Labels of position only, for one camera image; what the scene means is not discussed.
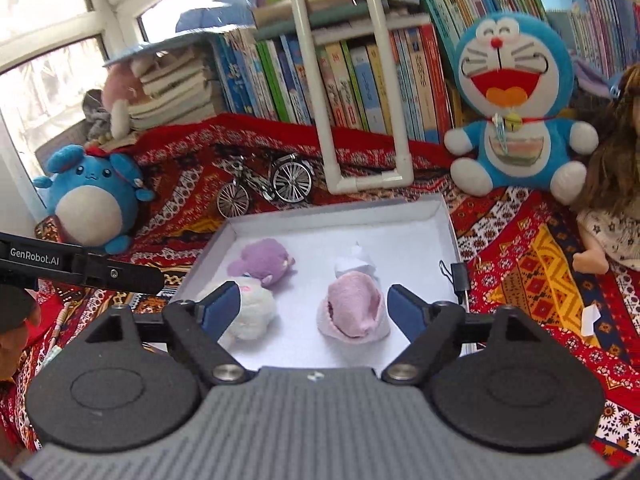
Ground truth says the white fluffy plush toy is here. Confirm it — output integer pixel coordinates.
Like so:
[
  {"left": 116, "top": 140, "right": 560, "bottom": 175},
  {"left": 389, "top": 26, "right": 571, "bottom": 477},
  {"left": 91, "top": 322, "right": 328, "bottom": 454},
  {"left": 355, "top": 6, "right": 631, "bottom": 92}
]
[{"left": 194, "top": 276, "right": 277, "bottom": 347}]

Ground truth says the pink sock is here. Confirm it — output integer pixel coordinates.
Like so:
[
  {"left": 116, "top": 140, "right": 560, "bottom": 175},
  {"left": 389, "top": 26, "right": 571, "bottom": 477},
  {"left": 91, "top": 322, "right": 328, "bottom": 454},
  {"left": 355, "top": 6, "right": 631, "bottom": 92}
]
[{"left": 317, "top": 271, "right": 390, "bottom": 344}]

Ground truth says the white paper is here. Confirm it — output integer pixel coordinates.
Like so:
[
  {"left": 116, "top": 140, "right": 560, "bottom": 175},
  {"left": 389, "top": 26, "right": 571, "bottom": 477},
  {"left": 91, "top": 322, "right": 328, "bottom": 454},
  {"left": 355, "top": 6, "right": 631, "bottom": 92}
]
[{"left": 334, "top": 243, "right": 376, "bottom": 278}]

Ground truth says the purple plush toy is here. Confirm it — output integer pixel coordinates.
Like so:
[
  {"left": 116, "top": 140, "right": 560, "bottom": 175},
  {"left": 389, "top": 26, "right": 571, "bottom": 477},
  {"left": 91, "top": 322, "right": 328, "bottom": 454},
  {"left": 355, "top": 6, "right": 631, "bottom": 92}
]
[{"left": 227, "top": 238, "right": 295, "bottom": 288}]

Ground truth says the person left hand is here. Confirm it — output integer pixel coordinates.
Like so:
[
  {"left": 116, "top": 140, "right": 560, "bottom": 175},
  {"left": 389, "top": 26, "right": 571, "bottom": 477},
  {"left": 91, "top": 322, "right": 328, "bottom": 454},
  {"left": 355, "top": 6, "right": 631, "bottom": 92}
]
[{"left": 0, "top": 285, "right": 41, "bottom": 382}]

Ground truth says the black binder clip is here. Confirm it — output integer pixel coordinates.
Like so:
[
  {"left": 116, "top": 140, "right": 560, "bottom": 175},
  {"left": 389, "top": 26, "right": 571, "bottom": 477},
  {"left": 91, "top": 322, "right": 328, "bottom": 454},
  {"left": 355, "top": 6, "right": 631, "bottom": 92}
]
[{"left": 439, "top": 260, "right": 471, "bottom": 294}]

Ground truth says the blue round plush toy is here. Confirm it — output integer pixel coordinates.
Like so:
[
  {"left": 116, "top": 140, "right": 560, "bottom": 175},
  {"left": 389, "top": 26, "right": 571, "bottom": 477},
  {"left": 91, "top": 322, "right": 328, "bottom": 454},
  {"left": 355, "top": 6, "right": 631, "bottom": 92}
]
[{"left": 32, "top": 144, "right": 154, "bottom": 255}]

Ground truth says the white cardboard tray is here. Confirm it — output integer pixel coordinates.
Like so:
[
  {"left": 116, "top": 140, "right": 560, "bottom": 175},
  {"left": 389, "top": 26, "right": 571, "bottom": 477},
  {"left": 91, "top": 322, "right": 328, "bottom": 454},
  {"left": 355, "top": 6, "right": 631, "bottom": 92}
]
[{"left": 174, "top": 194, "right": 461, "bottom": 372}]

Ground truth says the red patterned blanket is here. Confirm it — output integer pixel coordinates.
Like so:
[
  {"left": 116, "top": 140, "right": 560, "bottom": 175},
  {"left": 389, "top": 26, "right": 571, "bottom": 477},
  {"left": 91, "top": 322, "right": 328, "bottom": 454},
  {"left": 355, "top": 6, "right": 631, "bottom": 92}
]
[{"left": 1, "top": 115, "right": 639, "bottom": 466}]

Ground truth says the miniature metal bicycle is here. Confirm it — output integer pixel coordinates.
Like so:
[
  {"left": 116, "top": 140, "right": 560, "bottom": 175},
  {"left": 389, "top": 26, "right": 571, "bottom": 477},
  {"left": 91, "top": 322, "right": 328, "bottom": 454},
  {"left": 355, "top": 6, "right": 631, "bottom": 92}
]
[{"left": 215, "top": 154, "right": 314, "bottom": 219}]

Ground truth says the pink plush toy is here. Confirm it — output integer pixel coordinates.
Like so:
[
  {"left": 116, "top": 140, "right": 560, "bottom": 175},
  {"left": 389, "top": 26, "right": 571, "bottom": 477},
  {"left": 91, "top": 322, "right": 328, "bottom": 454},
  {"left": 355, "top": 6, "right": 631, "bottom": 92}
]
[{"left": 102, "top": 56, "right": 153, "bottom": 140}]

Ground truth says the brown haired doll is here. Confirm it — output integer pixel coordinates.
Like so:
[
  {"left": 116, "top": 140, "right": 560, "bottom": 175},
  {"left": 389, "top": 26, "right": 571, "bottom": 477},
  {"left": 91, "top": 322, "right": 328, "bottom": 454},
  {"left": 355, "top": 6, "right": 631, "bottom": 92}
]
[{"left": 572, "top": 64, "right": 639, "bottom": 274}]

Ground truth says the stack of books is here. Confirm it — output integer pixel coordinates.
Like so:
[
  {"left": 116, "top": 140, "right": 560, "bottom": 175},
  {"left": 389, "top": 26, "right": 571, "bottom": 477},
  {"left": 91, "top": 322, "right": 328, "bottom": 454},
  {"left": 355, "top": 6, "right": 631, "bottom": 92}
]
[{"left": 128, "top": 46, "right": 227, "bottom": 131}]

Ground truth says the row of books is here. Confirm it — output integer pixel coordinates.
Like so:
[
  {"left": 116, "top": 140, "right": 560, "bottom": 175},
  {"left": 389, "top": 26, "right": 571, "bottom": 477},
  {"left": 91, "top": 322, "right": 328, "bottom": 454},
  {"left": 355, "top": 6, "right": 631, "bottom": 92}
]
[{"left": 213, "top": 0, "right": 639, "bottom": 143}]

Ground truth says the Doraemon plush toy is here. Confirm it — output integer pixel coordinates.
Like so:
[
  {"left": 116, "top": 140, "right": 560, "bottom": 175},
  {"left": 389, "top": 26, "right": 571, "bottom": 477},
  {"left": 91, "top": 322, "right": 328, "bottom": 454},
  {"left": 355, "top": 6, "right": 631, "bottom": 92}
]
[{"left": 444, "top": 11, "right": 599, "bottom": 205}]

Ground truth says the white charging cable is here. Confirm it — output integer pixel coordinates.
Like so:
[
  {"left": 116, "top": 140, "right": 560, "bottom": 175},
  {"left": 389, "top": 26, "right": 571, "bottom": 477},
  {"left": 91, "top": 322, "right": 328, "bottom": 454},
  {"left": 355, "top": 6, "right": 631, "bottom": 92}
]
[{"left": 39, "top": 301, "right": 72, "bottom": 371}]

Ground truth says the white pvc pipe frame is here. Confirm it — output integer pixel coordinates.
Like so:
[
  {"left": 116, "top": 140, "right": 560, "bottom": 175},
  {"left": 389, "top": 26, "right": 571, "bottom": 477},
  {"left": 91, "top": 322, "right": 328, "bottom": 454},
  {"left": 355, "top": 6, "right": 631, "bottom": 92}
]
[{"left": 291, "top": 0, "right": 422, "bottom": 195}]

